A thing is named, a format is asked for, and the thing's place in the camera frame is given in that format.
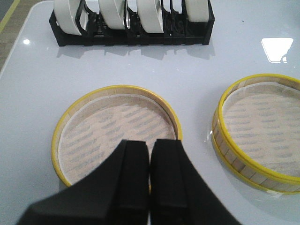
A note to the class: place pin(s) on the bamboo steamer tray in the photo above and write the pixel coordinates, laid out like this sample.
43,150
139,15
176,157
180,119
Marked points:
236,159
103,92

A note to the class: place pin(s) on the white bowl far left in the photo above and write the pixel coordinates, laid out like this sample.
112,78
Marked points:
65,12

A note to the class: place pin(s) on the white steamer liner cloth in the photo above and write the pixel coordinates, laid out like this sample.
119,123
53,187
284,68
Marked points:
263,119
96,129

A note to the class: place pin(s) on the white bowl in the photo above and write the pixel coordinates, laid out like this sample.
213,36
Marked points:
150,14
197,11
112,12
65,12

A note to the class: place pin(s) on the black bowl rack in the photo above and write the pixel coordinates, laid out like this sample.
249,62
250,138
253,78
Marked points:
94,31

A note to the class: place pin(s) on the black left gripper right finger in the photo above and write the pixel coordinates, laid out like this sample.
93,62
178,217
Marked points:
179,196

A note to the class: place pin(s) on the white steamer liner cloth centre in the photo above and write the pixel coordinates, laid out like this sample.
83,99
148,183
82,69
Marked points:
263,119

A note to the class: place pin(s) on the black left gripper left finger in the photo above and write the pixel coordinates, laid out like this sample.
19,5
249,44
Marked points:
116,193

